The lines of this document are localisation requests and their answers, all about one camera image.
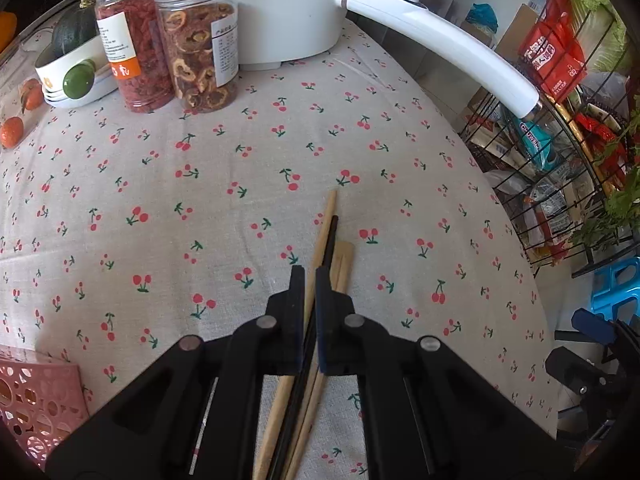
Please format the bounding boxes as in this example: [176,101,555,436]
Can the clear glass jar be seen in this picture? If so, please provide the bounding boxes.
[0,27,57,153]

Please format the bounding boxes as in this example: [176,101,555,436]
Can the pile of chopsticks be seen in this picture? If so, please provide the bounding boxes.
[252,189,339,480]

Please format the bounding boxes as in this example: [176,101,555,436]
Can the jar of red goji berries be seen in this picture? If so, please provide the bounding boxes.
[88,0,177,114]

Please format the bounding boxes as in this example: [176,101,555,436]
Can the grey refrigerator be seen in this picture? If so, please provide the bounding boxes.
[360,0,503,108]

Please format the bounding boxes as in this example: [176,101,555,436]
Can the light wooden chopstick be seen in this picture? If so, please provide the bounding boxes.
[285,240,356,480]

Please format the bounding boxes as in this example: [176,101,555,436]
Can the dark green pumpkin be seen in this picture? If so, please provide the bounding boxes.
[51,0,102,59]

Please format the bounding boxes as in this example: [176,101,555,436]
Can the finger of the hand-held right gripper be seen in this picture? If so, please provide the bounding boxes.
[544,346,619,412]
[571,307,624,347]

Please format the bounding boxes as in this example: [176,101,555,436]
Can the white electric pot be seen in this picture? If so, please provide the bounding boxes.
[234,0,544,119]

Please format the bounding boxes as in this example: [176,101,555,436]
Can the large orange citrus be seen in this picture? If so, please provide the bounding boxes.
[0,11,19,54]

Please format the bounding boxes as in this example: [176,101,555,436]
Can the small tangerine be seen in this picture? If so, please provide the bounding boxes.
[0,115,25,150]
[20,78,46,114]

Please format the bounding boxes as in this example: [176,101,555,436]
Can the napa cabbage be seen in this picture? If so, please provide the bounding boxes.
[554,0,629,74]

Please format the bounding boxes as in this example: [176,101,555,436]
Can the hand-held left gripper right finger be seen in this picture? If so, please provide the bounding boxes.
[315,266,592,480]

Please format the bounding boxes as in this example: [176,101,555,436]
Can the blue snack packet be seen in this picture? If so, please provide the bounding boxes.
[514,114,557,172]

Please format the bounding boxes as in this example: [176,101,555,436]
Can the leafy green herbs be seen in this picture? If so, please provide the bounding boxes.
[574,109,640,262]

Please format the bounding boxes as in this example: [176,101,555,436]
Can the jar of dried fruit slices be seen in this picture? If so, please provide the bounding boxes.
[149,0,241,115]

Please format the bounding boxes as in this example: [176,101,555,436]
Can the white ceramic bowl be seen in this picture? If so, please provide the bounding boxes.
[33,35,122,110]

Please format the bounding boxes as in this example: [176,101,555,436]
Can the pink perforated plastic basket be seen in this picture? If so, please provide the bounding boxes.
[0,344,92,467]

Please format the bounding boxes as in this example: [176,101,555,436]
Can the red snack packet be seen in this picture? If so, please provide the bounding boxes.
[519,11,587,104]

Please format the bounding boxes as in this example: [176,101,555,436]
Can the black wire rack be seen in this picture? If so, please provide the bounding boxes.
[459,0,640,279]

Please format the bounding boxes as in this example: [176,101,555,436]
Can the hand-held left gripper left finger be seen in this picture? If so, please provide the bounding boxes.
[44,265,307,480]

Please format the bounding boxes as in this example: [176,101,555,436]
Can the blue plastic stool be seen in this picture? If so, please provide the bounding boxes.
[589,256,640,317]

